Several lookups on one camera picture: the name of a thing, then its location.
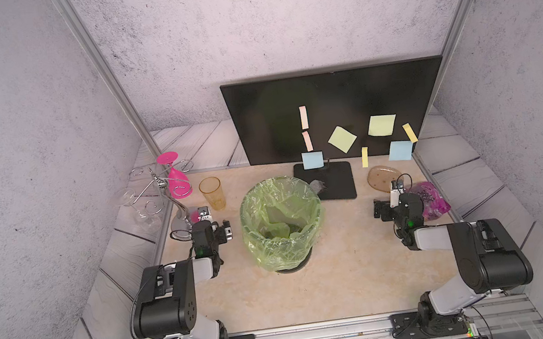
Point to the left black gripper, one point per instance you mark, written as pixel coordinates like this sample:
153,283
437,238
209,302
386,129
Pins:
219,232

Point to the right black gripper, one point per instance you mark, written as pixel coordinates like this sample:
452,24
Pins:
386,209

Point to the blue sticky note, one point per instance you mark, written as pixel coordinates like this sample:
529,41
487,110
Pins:
401,150
313,160

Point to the yellow sticky strip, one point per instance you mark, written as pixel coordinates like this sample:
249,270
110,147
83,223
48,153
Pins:
410,133
365,157

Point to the green sticky note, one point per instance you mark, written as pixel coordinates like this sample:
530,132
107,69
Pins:
381,125
342,139

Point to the pink sticky strip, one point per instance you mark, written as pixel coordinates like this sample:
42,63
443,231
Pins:
308,141
303,118

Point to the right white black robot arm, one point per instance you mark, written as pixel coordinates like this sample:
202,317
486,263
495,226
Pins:
487,257

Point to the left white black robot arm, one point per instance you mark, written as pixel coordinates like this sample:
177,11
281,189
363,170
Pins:
166,306

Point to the black monitor stand base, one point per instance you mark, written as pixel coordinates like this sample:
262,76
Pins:
334,181

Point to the black computer monitor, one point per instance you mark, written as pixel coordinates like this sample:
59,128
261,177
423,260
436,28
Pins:
267,119

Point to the brown oval soap dish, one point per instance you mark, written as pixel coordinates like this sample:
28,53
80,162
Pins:
381,178

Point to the amber plastic cup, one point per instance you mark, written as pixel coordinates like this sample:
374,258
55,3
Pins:
213,192

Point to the purple snack packet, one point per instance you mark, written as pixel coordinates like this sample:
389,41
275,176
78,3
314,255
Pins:
434,204

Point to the green bag lined trash bin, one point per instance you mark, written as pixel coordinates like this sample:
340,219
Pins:
281,219

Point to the clear wine glass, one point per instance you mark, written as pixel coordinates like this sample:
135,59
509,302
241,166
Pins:
148,222

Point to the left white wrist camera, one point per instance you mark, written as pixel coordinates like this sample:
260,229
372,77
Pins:
200,214

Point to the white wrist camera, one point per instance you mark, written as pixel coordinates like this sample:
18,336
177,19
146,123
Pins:
397,189
200,214

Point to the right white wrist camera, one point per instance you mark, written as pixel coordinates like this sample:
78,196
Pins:
397,189

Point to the right aluminium corner post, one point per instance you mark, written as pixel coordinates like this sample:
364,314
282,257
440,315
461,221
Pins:
453,36

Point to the aluminium corner post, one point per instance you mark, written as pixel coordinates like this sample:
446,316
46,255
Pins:
453,36
86,41

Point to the left aluminium corner post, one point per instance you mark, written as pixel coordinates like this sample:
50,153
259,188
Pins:
86,41

